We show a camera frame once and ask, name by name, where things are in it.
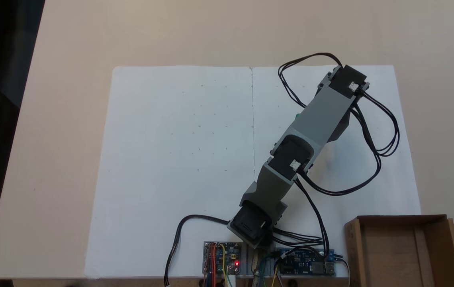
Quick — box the white paper sheet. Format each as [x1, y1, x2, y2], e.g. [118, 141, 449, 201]
[85, 66, 255, 279]
[251, 65, 422, 279]

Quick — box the brown cardboard box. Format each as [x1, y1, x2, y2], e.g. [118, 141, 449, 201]
[344, 214, 454, 287]

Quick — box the blue circuit board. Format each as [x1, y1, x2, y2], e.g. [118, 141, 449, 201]
[276, 248, 337, 277]

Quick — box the circuit board with red LED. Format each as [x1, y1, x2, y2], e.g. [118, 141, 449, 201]
[203, 241, 248, 276]

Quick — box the black elbow motor cable loop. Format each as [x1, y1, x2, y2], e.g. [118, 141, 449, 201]
[297, 90, 401, 196]

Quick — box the black gripper motor cable loop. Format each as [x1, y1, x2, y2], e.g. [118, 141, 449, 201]
[278, 52, 344, 109]

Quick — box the black shoulder cable to board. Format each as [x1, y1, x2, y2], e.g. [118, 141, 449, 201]
[295, 179, 331, 259]

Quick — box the black cable bundle at base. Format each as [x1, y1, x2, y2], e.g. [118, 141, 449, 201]
[273, 227, 325, 246]

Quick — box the green wire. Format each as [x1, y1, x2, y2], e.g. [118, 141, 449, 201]
[260, 254, 278, 287]

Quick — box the yellow wire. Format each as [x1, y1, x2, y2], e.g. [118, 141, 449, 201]
[219, 244, 234, 287]

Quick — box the orange wire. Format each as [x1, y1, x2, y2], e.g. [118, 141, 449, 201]
[209, 243, 217, 287]

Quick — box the long black base cable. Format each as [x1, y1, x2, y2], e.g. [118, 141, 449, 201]
[164, 214, 232, 287]

